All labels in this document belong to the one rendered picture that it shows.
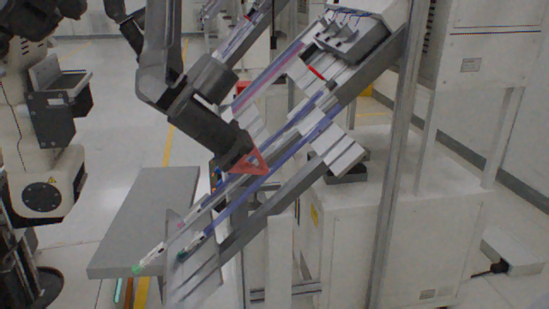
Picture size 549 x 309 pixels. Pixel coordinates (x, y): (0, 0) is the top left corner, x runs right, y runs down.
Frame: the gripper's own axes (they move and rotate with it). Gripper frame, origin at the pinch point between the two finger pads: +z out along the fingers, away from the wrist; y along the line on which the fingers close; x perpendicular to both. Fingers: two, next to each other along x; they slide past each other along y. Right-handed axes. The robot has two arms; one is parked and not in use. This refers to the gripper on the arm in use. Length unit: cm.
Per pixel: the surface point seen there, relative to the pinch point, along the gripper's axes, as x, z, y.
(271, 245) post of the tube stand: 16.1, 21.1, 6.8
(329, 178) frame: 1, 53, 47
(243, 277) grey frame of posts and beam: 43, 44, 31
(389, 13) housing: -47, 18, 37
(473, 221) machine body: -24, 99, 26
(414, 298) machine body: 14, 112, 25
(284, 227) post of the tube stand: 10.5, 20.1, 7.0
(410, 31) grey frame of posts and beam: -46, 23, 31
